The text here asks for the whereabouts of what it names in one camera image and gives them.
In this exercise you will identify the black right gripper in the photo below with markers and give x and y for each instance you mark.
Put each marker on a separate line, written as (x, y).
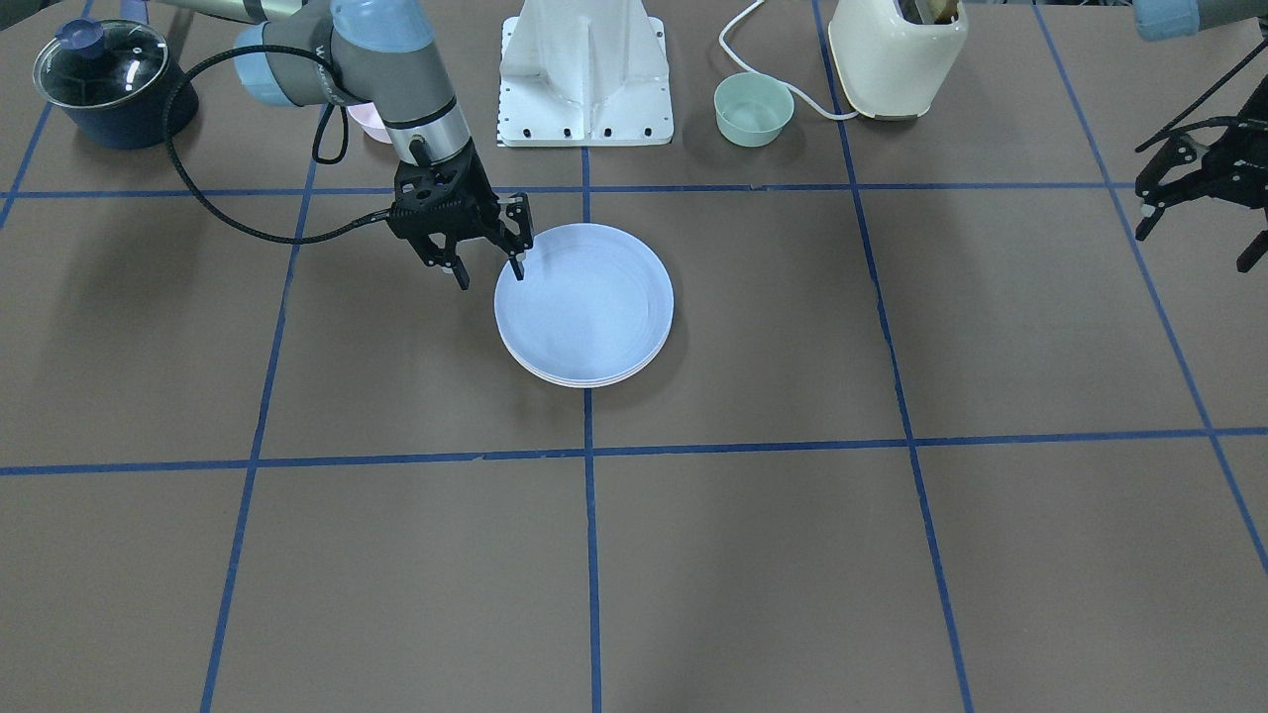
(482, 212)

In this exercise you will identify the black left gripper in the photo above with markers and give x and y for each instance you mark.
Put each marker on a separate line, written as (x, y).
(1231, 174)

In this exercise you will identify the blue plate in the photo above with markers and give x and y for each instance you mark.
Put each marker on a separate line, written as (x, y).
(586, 283)

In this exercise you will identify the pink plate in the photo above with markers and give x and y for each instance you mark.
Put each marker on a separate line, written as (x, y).
(582, 361)

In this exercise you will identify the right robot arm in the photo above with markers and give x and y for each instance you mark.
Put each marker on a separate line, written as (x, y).
(343, 54)

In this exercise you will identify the cream plate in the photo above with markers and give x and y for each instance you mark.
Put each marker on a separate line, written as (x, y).
(577, 383)

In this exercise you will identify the pink bowl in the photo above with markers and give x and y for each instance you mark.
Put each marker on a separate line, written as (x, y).
(373, 126)

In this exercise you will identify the green bowl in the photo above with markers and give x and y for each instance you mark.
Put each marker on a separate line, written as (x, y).
(751, 109)

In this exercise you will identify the cream toaster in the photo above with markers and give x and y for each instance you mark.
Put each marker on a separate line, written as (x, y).
(892, 57)

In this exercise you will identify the dark blue pot with lid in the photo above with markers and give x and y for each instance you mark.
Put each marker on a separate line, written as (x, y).
(117, 80)

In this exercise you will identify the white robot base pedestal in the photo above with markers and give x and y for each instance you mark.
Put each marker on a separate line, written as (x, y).
(584, 74)

